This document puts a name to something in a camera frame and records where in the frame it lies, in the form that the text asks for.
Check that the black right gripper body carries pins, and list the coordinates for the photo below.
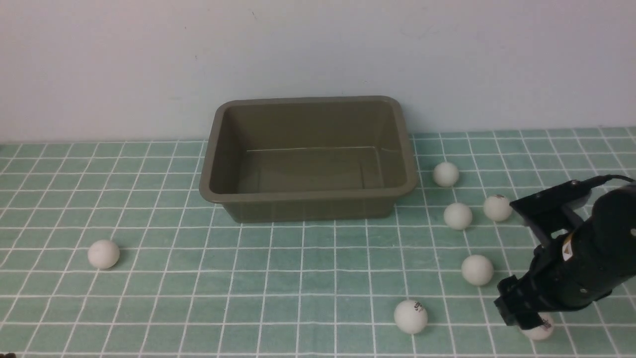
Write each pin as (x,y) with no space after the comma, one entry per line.
(567,275)

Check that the white ping-pong ball top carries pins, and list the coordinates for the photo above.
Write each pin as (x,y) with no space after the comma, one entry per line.
(446,174)

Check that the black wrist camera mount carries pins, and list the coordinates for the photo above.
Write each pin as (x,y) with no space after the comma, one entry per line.
(553,209)

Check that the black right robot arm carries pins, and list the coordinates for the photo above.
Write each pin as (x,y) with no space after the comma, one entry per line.
(612,209)

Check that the white ping-pong ball printed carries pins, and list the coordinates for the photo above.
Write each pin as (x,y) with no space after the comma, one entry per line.
(410,317)

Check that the olive plastic bin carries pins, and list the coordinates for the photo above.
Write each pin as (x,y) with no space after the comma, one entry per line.
(308,158)

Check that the green checkered tablecloth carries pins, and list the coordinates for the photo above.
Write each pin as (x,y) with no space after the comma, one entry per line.
(192,283)

